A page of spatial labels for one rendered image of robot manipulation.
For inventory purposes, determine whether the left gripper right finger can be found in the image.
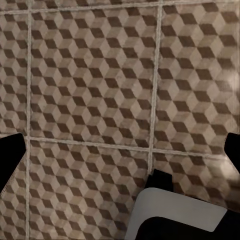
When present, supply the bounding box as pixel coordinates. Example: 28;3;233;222
224;132;240;173

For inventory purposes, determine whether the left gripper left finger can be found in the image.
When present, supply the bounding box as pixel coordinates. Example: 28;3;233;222
0;133;26;193

